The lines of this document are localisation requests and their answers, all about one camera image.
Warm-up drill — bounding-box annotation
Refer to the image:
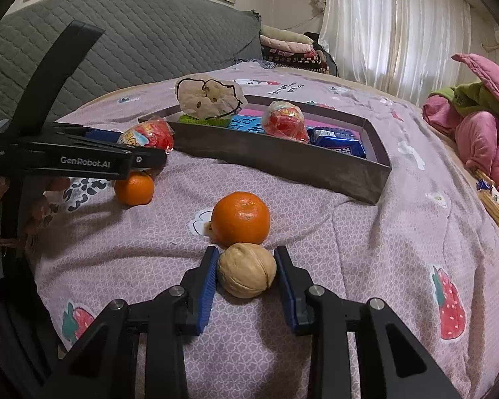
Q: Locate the small orange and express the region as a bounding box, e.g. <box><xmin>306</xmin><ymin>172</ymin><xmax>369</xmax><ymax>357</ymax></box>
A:
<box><xmin>114</xmin><ymin>170</ymin><xmax>155</xmax><ymax>206</ymax></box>

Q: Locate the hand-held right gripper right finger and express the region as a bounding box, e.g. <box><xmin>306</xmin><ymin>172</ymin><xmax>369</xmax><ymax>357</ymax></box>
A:
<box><xmin>273</xmin><ymin>245</ymin><xmax>462</xmax><ymax>399</ymax></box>

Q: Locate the beige folded blanket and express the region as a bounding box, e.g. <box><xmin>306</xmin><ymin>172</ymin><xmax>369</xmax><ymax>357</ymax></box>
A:
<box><xmin>260</xmin><ymin>25</ymin><xmax>314</xmax><ymax>45</ymax></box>

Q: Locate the red candy packet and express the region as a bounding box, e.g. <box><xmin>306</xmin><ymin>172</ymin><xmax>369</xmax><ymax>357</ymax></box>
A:
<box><xmin>261</xmin><ymin>100</ymin><xmax>309</xmax><ymax>144</ymax></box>
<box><xmin>117</xmin><ymin>117</ymin><xmax>174</xmax><ymax>152</ymax></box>

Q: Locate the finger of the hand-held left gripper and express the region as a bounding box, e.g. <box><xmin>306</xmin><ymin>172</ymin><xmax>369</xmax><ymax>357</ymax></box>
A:
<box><xmin>54</xmin><ymin>127</ymin><xmax>125</xmax><ymax>150</ymax></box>
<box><xmin>131</xmin><ymin>149</ymin><xmax>168</xmax><ymax>171</ymax></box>

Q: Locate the blue floral cloth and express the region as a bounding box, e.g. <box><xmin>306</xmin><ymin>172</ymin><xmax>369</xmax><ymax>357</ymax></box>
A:
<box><xmin>233</xmin><ymin>58</ymin><xmax>275</xmax><ymax>69</ymax></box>

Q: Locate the blue snack packet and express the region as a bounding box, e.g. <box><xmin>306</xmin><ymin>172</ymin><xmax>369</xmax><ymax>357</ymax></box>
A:
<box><xmin>307</xmin><ymin>127</ymin><xmax>367</xmax><ymax>159</ymax></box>

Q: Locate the dark patterned folded blanket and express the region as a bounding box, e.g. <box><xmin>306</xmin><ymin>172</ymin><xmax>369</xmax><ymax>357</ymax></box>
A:
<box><xmin>262</xmin><ymin>48</ymin><xmax>329</xmax><ymax>74</ymax></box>

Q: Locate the pink padded garment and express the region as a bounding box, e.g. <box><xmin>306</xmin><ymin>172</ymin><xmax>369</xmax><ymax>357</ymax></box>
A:
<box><xmin>422</xmin><ymin>93</ymin><xmax>499</xmax><ymax>199</ymax></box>

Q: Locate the grey quilted headboard cover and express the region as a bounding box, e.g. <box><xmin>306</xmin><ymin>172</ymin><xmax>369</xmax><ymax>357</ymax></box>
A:
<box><xmin>0</xmin><ymin>0</ymin><xmax>262</xmax><ymax>134</ymax></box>

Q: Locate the pink folded blanket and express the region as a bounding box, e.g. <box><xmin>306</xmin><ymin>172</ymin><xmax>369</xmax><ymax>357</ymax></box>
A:
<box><xmin>260</xmin><ymin>35</ymin><xmax>317</xmax><ymax>53</ymax></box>

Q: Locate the dark cardboard box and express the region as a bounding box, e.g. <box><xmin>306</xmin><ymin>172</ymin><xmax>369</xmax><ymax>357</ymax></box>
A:
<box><xmin>138</xmin><ymin>95</ymin><xmax>393</xmax><ymax>205</ymax></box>

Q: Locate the white sheer curtain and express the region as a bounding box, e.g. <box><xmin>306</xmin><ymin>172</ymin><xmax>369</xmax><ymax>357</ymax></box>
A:
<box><xmin>318</xmin><ymin>0</ymin><xmax>472</xmax><ymax>100</ymax></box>

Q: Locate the walnut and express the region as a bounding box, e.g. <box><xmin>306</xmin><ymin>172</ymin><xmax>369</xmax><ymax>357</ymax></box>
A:
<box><xmin>217</xmin><ymin>243</ymin><xmax>277</xmax><ymax>299</ymax></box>

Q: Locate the large orange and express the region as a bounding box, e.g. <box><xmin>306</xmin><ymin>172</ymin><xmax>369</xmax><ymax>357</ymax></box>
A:
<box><xmin>211</xmin><ymin>191</ymin><xmax>271</xmax><ymax>247</ymax></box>

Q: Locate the white spotted scrunchie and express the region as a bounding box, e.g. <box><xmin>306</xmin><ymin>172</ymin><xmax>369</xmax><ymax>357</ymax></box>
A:
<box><xmin>175</xmin><ymin>74</ymin><xmax>247</xmax><ymax>120</ymax></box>

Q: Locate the lilac printed bedsheet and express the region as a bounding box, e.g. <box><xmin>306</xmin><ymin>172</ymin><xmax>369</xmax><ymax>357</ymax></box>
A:
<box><xmin>25</xmin><ymin>62</ymin><xmax>499</xmax><ymax>399</ymax></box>

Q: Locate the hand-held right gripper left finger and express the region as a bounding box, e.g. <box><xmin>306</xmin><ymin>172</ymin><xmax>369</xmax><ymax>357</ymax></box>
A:
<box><xmin>42</xmin><ymin>245</ymin><xmax>220</xmax><ymax>399</ymax></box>

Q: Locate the pink book with blue panel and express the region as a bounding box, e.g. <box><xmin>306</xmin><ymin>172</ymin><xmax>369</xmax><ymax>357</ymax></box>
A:
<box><xmin>229</xmin><ymin>107</ymin><xmax>317</xmax><ymax>136</ymax></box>

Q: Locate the pink quilted jacket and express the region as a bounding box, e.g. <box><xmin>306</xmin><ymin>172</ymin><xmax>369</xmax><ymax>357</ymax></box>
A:
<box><xmin>451</xmin><ymin>53</ymin><xmax>499</xmax><ymax>121</ymax></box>

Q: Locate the green garment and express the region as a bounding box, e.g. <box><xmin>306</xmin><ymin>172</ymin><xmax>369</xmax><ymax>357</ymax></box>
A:
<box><xmin>441</xmin><ymin>81</ymin><xmax>499</xmax><ymax>124</ymax></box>

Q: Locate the person's left hand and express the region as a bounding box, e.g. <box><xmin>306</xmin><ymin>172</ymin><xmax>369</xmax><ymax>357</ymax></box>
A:
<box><xmin>25</xmin><ymin>176</ymin><xmax>72</xmax><ymax>235</ymax></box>

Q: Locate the green fuzzy sponge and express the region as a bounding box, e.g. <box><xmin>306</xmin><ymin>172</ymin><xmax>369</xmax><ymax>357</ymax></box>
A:
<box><xmin>179</xmin><ymin>113</ymin><xmax>231</xmax><ymax>128</ymax></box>

